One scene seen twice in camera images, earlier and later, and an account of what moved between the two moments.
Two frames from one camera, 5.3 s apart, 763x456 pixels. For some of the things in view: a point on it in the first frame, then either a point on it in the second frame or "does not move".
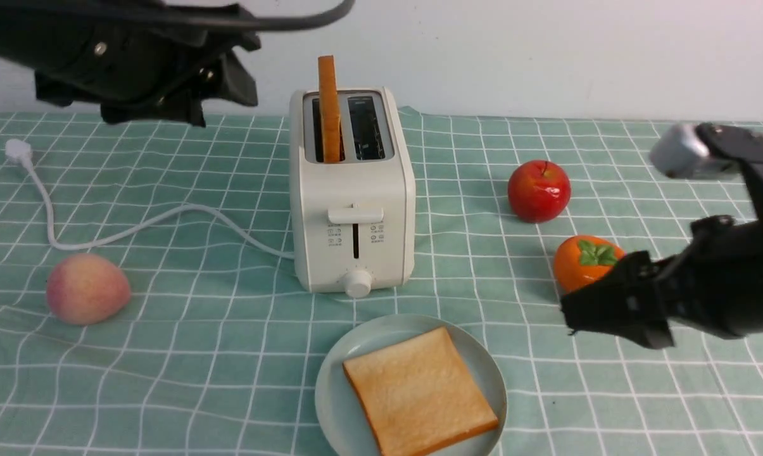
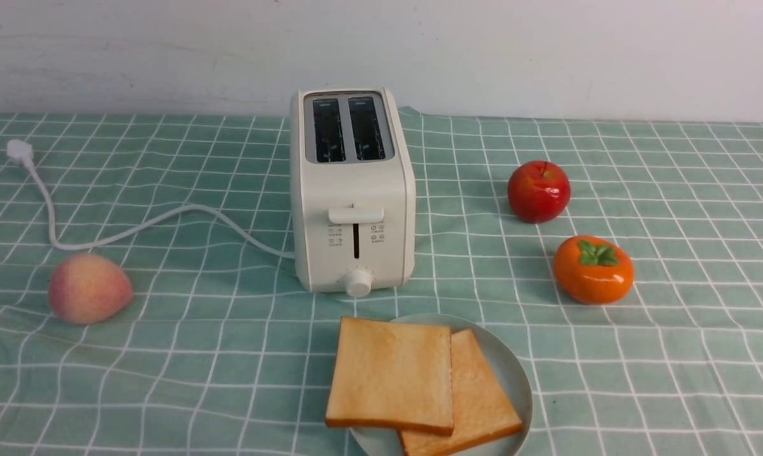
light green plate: x=344 y=425 to x=510 y=372
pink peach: x=86 y=289 does not move
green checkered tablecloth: x=216 y=353 does not move
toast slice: x=418 y=394 to x=482 y=409
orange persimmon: x=580 y=260 does not move
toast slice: x=330 y=122 to x=391 y=375
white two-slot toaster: x=356 y=219 does not move
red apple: x=539 y=190 does not move
